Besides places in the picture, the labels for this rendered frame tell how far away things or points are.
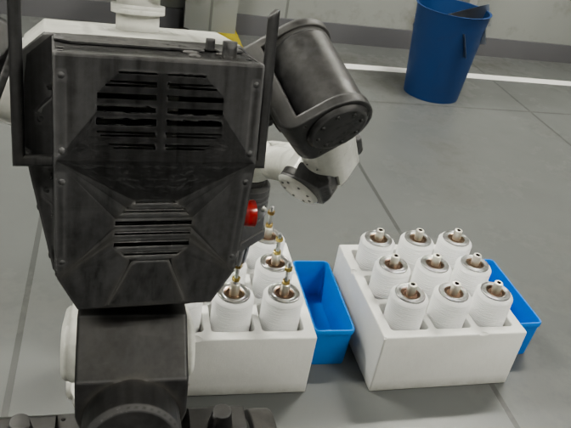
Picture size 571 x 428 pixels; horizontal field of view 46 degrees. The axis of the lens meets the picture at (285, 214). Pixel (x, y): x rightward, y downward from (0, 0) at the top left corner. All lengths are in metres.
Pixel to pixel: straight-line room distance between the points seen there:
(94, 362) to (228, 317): 0.75
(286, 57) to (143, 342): 0.39
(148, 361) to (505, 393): 1.25
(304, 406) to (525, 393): 0.61
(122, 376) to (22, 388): 0.89
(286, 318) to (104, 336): 0.80
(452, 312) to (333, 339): 0.30
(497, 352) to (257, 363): 0.63
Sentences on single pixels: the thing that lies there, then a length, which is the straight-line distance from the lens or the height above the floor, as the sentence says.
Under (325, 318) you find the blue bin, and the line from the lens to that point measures 1.92.
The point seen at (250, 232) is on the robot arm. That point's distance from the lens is 1.43.
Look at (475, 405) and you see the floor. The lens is 1.83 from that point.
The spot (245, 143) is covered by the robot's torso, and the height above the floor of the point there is 0.92.
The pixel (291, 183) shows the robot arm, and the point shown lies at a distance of 1.09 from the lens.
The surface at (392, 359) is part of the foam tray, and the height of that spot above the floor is 0.11.
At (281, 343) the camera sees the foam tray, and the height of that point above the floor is 0.16.
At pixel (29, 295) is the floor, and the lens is 1.94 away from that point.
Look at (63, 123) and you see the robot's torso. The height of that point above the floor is 0.94.
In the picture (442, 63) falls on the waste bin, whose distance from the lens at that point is 3.58.
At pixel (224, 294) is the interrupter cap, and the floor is 0.25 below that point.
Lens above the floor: 1.22
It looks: 31 degrees down
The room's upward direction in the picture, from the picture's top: 10 degrees clockwise
